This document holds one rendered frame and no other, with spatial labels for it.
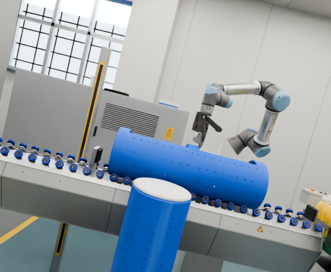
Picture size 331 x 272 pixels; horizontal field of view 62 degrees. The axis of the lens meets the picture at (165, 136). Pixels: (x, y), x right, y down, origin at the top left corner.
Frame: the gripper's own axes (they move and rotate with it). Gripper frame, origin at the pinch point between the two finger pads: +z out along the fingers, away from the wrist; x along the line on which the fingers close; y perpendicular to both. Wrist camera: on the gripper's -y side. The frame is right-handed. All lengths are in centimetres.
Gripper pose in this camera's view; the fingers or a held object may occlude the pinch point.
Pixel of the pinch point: (200, 147)
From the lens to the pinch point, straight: 161.5
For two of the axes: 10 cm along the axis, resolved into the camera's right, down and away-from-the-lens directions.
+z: -2.5, 9.7, 0.8
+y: -9.7, -2.4, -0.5
